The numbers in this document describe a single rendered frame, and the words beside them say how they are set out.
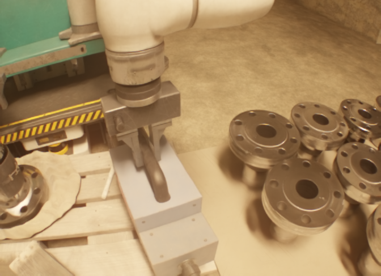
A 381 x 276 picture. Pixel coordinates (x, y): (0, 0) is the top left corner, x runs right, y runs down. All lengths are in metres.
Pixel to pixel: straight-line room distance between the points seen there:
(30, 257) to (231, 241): 0.63
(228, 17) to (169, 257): 0.42
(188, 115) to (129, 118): 0.96
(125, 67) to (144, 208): 0.26
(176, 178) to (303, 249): 0.58
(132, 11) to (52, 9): 0.77
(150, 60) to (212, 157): 0.82
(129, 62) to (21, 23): 0.81
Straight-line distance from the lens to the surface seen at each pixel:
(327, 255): 0.99
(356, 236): 1.09
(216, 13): 0.38
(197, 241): 0.52
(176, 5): 0.35
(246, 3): 0.40
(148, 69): 0.38
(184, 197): 0.51
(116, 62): 0.38
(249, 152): 0.83
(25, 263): 0.74
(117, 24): 0.35
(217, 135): 1.27
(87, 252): 0.78
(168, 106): 0.45
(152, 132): 0.49
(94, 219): 0.83
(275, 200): 0.73
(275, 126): 0.96
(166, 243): 0.52
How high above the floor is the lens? 0.82
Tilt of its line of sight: 40 degrees down
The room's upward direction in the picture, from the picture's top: 1 degrees clockwise
